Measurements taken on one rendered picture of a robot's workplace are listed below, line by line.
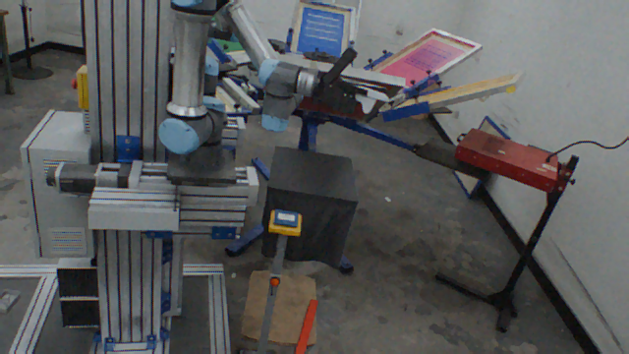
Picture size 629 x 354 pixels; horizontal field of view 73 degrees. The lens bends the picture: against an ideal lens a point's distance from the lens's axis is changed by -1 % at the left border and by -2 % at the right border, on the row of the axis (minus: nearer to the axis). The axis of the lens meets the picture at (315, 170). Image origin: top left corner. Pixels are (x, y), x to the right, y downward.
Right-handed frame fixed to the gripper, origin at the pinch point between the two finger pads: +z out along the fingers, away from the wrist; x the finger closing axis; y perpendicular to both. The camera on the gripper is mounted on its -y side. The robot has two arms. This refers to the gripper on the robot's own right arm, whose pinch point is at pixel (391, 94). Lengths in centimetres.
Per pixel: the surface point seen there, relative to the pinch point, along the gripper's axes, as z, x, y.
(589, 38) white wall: 140, -260, -47
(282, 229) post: -27, -40, 68
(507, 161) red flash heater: 78, -141, 38
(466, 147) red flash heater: 54, -149, 37
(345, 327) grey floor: 13, -106, 155
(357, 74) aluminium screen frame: -15, -73, 4
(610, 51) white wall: 146, -231, -39
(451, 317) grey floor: 81, -143, 149
